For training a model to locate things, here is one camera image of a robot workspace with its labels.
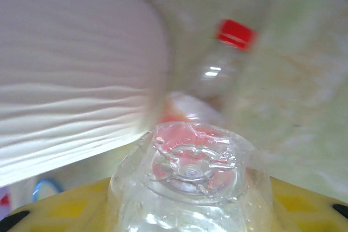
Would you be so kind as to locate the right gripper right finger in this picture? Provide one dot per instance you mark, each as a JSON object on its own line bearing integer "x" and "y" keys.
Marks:
{"x": 304, "y": 213}

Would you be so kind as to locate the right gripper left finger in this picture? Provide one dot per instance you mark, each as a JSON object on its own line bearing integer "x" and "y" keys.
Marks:
{"x": 68, "y": 210}

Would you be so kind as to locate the clear bottle red-white tick label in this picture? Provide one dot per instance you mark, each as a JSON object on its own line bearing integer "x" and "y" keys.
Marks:
{"x": 190, "y": 202}

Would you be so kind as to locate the white ribbed waste bin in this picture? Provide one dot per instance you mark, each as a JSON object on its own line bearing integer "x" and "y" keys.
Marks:
{"x": 68, "y": 123}

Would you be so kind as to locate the pink-lined waste bin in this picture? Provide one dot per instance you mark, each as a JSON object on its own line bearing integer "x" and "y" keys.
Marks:
{"x": 68, "y": 12}

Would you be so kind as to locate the small blue rimmed round object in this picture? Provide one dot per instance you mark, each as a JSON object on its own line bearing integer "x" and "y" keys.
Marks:
{"x": 36, "y": 188}

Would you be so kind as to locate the red-capped red-label clear bottle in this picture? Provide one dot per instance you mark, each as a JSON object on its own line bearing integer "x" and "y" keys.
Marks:
{"x": 214, "y": 74}

